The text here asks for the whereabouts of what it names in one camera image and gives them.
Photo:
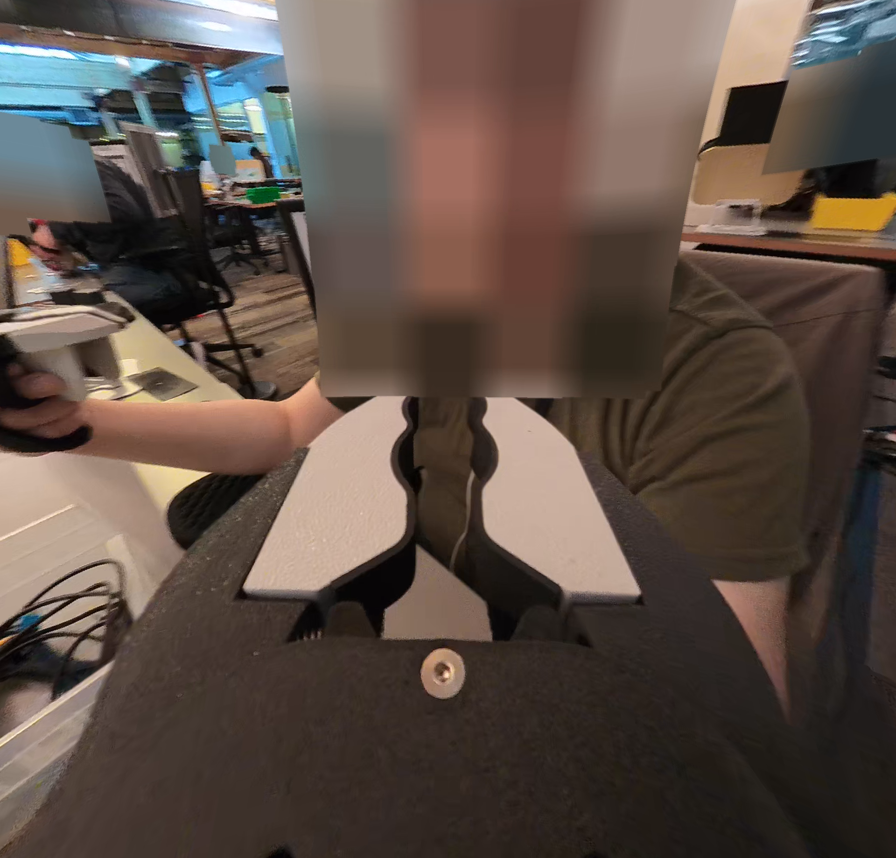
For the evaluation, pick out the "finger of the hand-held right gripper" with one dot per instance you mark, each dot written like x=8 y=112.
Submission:
x=105 y=310
x=49 y=333

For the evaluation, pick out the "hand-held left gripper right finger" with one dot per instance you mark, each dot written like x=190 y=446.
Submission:
x=560 y=515

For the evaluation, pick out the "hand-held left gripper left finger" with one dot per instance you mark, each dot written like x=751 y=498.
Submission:
x=322 y=515

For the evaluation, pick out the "clear plastic bin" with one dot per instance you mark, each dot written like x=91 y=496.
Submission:
x=42 y=739

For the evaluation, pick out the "person's left forearm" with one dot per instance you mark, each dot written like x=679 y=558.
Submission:
x=756 y=641

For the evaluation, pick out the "black quilted wrist rest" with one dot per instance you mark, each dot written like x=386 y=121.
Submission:
x=203 y=508

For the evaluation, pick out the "black office chair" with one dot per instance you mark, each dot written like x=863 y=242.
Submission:
x=189 y=207

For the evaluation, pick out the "green storage bin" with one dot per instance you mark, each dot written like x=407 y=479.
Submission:
x=262 y=195

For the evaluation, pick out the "yellow plastic bin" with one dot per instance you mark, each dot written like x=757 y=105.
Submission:
x=854 y=215

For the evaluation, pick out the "black monitor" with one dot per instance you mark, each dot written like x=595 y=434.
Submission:
x=752 y=112

